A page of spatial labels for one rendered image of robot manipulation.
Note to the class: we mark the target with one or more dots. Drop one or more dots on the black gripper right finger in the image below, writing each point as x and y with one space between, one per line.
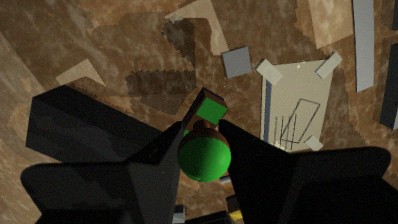
267 180

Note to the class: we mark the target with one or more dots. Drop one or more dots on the grey flat bar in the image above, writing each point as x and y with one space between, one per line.
363 13

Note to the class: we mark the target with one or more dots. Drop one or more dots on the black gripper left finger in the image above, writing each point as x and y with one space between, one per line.
145 184

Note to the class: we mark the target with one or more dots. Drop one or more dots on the cream paper card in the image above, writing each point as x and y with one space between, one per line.
293 103

